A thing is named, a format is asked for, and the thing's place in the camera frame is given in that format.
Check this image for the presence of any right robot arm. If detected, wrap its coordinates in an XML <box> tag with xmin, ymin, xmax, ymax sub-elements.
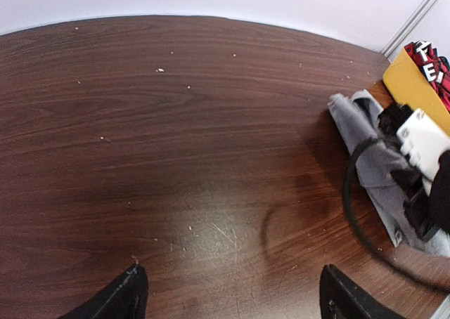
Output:
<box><xmin>427</xmin><ymin>150</ymin><xmax>450</xmax><ymax>234</ymax></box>

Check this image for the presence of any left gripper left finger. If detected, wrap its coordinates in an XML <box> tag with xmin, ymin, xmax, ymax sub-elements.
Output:
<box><xmin>60</xmin><ymin>262</ymin><xmax>148</xmax><ymax>319</ymax></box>

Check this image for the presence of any red black plaid shirt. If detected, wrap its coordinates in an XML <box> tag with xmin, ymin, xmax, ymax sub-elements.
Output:
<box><xmin>404</xmin><ymin>41</ymin><xmax>449</xmax><ymax>111</ymax></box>

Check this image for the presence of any yellow plastic bin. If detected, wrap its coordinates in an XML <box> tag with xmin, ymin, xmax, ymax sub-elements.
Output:
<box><xmin>382</xmin><ymin>47</ymin><xmax>449</xmax><ymax>133</ymax></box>

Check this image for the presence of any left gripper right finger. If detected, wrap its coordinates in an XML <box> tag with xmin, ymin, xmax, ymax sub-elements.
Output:
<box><xmin>319</xmin><ymin>264</ymin><xmax>404</xmax><ymax>319</ymax></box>

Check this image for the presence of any right black cable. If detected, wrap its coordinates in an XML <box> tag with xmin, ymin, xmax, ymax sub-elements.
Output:
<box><xmin>342</xmin><ymin>138</ymin><xmax>450</xmax><ymax>292</ymax></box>

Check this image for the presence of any grey long sleeve shirt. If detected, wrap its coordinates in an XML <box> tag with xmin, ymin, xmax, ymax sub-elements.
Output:
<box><xmin>328</xmin><ymin>90</ymin><xmax>449</xmax><ymax>257</ymax></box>

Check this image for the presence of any right aluminium frame post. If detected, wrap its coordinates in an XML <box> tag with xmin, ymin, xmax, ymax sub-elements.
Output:
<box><xmin>381</xmin><ymin>0</ymin><xmax>441</xmax><ymax>60</ymax></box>

